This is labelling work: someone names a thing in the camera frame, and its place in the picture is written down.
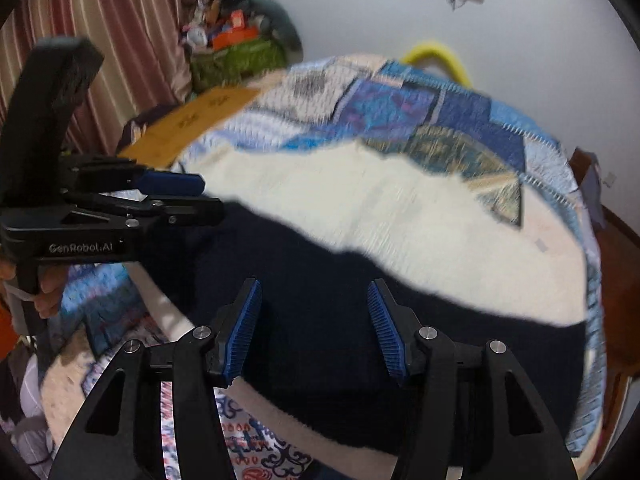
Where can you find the person's left hand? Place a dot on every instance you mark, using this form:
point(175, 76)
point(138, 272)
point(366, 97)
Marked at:
point(50, 290)

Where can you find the wooden bed post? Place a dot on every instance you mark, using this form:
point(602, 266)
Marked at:
point(580, 165)

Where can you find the cream and navy striped sweater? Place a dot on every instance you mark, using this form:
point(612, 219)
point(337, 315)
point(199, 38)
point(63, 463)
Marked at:
point(400, 200)

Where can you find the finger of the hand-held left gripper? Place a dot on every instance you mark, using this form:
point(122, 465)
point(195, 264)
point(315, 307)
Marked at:
point(170, 183)
point(195, 212)

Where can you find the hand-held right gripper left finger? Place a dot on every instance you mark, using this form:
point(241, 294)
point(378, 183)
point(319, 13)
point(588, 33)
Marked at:
point(242, 330)

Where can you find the dark purple garment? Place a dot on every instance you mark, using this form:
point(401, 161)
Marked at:
point(137, 125)

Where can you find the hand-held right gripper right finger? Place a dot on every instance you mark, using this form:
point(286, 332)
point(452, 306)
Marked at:
point(387, 332)

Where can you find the green fabric basket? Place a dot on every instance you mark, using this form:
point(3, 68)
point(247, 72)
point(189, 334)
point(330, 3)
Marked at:
point(235, 62)

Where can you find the wooden lap desk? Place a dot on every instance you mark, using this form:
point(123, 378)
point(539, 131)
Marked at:
point(200, 115)

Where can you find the red boxes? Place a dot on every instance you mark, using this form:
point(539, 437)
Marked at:
point(232, 32)

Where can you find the yellow foam tube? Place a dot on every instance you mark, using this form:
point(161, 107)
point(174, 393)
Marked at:
point(450, 57)

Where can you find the patchwork bed quilt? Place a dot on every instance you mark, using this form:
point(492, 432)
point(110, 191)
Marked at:
point(400, 105)

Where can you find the red striped curtain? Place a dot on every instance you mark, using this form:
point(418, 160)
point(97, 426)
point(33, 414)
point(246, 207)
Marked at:
point(110, 35)

